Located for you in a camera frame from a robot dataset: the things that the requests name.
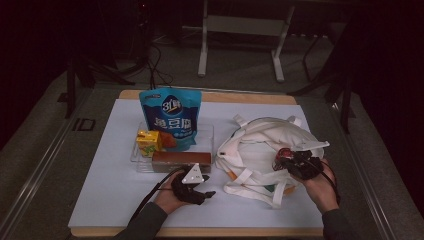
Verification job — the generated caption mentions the person's right hand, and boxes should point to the person's right hand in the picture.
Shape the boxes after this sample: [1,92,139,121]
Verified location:
[293,159,340,215]

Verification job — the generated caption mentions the metal floor rail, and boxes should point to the metal floor rail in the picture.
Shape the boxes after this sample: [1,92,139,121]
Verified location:
[328,102,398,240]
[0,87,95,240]

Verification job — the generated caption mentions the small red round can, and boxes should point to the small red round can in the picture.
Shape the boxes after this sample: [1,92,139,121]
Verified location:
[278,148,295,162]

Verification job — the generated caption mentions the white metal stand frame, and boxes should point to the white metal stand frame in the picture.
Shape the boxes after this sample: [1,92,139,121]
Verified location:
[197,0,296,83]

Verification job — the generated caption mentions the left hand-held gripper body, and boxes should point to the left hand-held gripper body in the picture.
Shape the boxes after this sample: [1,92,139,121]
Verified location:
[171,162,206,205]

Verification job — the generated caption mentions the black metal stand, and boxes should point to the black metal stand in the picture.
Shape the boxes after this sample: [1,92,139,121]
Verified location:
[288,33,357,135]

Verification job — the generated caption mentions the blue snack pouch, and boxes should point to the blue snack pouch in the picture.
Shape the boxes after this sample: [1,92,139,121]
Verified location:
[138,87,203,150]

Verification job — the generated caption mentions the black floor cables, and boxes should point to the black floor cables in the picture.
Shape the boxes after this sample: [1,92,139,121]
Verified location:
[145,41,175,92]

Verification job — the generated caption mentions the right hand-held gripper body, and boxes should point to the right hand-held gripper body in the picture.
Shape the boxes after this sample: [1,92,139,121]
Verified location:
[286,139,331,181]

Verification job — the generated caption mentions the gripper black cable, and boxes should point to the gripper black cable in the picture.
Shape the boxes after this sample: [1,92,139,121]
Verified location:
[128,167,184,228]
[309,157,342,205]

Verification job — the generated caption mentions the black floor plate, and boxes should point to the black floor plate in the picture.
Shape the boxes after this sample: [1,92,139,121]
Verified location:
[71,117,97,132]

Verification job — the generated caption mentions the person's left hand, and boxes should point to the person's left hand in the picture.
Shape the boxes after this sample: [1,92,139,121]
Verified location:
[153,170,192,215]

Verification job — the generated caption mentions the white tote bag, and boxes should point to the white tote bag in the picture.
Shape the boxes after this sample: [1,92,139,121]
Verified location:
[214,114,327,210]

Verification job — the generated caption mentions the clear plastic tray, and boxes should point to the clear plastic tray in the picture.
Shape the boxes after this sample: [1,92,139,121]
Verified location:
[129,120,215,175]

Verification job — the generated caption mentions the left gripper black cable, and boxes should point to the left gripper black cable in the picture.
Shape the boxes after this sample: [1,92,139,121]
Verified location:
[128,167,184,228]

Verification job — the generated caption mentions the brown drink carton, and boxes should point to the brown drink carton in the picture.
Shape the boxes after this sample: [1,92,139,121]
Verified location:
[151,151,213,175]

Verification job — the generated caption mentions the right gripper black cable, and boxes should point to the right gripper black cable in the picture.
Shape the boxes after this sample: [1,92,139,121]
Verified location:
[309,157,342,205]

